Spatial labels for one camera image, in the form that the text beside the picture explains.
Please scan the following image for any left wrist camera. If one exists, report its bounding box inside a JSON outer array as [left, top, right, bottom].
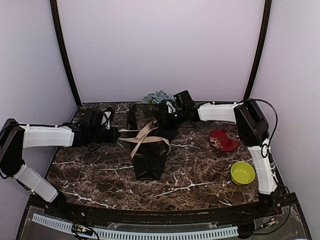
[[101, 107, 115, 130]]

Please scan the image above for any right black frame post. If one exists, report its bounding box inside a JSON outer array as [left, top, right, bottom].
[[243, 0, 272, 100]]

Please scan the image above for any red floral plate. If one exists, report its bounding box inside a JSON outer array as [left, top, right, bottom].
[[209, 129, 239, 152]]

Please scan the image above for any black wrapping paper sheet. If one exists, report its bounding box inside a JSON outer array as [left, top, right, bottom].
[[126, 103, 178, 181]]

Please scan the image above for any black front table rail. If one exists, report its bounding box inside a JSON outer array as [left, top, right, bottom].
[[65, 202, 263, 225]]

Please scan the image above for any grey slotted cable duct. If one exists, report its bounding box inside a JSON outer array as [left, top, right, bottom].
[[31, 213, 239, 240]]

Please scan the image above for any beige satin ribbon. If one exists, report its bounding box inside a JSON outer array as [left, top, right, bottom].
[[118, 119, 171, 160]]

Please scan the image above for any left black frame post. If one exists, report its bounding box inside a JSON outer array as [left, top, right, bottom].
[[49, 0, 82, 108]]

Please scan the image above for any blue hydrangea flower stem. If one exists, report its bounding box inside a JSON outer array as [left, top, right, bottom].
[[142, 90, 170, 104]]

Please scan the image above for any black frame post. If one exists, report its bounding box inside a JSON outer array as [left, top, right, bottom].
[[243, 0, 272, 100], [49, 0, 82, 108]]

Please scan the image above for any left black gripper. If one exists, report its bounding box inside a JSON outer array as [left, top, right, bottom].
[[89, 126, 120, 144]]

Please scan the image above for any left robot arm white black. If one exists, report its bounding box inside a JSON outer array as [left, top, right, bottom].
[[0, 107, 121, 218]]

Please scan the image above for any lime green bowl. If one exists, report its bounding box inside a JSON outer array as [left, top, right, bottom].
[[230, 162, 256, 186]]

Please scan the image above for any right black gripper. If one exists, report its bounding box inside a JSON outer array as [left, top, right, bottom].
[[156, 108, 188, 129]]

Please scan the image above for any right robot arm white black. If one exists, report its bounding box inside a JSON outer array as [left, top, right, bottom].
[[160, 90, 278, 217]]

